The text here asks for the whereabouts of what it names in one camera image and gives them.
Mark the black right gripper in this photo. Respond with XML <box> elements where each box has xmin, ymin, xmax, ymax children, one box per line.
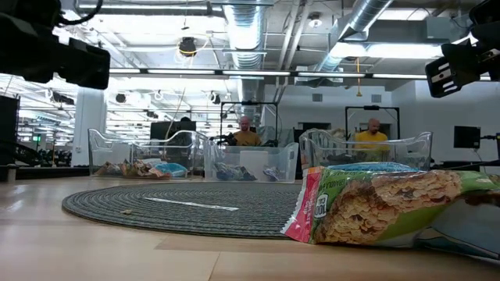
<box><xmin>424</xmin><ymin>0</ymin><xmax>500</xmax><ymax>98</ymax></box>

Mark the white label strip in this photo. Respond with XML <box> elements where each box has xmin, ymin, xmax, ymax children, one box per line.
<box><xmin>143</xmin><ymin>196</ymin><xmax>240</xmax><ymax>212</ymax></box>

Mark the light blue granola bar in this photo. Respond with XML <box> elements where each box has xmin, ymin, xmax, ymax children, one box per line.
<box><xmin>326</xmin><ymin>161</ymin><xmax>422</xmax><ymax>174</ymax></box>
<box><xmin>154</xmin><ymin>162</ymin><xmax>177</xmax><ymax>179</ymax></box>
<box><xmin>170</xmin><ymin>162</ymin><xmax>190</xmax><ymax>179</ymax></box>

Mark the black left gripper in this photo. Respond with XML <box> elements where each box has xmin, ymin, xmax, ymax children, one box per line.
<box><xmin>0</xmin><ymin>0</ymin><xmax>111</xmax><ymax>91</ymax></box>

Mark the black wall screen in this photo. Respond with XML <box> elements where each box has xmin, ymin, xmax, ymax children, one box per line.
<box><xmin>453</xmin><ymin>125</ymin><xmax>482</xmax><ymax>150</ymax></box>

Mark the dark blue granola bar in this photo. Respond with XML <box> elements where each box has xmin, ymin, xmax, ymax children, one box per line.
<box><xmin>213</xmin><ymin>162</ymin><xmax>240</xmax><ymax>182</ymax></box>
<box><xmin>233</xmin><ymin>165</ymin><xmax>259</xmax><ymax>183</ymax></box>

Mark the tall black panel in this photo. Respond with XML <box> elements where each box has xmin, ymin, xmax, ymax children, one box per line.
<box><xmin>0</xmin><ymin>94</ymin><xmax>21</xmax><ymax>167</ymax></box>

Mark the long white light bar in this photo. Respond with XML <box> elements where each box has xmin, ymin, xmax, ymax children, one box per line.
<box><xmin>109</xmin><ymin>67</ymin><xmax>500</xmax><ymax>81</ymax></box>

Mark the yellow hanging cord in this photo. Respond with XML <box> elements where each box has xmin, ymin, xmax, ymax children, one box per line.
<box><xmin>354</xmin><ymin>57</ymin><xmax>363</xmax><ymax>98</ymax></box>

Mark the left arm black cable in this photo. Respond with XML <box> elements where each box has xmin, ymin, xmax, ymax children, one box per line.
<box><xmin>58</xmin><ymin>0</ymin><xmax>105</xmax><ymax>27</ymax></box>

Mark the black ceiling device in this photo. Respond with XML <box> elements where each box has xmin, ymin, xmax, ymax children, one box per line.
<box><xmin>178</xmin><ymin>36</ymin><xmax>198</xmax><ymax>59</ymax></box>

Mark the green red granola bar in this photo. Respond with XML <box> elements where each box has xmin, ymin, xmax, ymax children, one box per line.
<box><xmin>280</xmin><ymin>165</ymin><xmax>500</xmax><ymax>261</ymax></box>

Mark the large clear plastic bin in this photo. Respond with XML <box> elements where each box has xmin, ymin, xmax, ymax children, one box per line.
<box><xmin>298</xmin><ymin>127</ymin><xmax>434</xmax><ymax>173</ymax></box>
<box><xmin>87</xmin><ymin>127</ymin><xmax>209</xmax><ymax>181</ymax></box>

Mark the round gray woven placemat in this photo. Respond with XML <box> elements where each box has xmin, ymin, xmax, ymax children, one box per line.
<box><xmin>61</xmin><ymin>182</ymin><xmax>304</xmax><ymax>240</ymax></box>

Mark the small clear plastic bin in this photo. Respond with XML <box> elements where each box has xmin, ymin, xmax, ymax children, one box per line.
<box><xmin>203</xmin><ymin>140</ymin><xmax>301</xmax><ymax>183</ymax></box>

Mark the black background rig frame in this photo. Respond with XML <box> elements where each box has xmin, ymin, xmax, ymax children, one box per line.
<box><xmin>220</xmin><ymin>100</ymin><xmax>279</xmax><ymax>148</ymax></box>
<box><xmin>345</xmin><ymin>105</ymin><xmax>402</xmax><ymax>142</ymax></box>

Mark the white square pillar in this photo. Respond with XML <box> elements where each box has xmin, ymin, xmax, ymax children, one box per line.
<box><xmin>71</xmin><ymin>86</ymin><xmax>108</xmax><ymax>168</ymax></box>

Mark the silver ribbed air duct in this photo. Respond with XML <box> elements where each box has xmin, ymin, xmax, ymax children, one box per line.
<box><xmin>221</xmin><ymin>0</ymin><xmax>271</xmax><ymax>72</ymax></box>

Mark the black background desk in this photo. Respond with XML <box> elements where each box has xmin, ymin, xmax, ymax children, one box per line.
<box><xmin>440</xmin><ymin>158</ymin><xmax>500</xmax><ymax>169</ymax></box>

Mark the black desk monitor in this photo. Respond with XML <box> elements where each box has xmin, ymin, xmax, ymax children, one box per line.
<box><xmin>149</xmin><ymin>120</ymin><xmax>198</xmax><ymax>142</ymax></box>

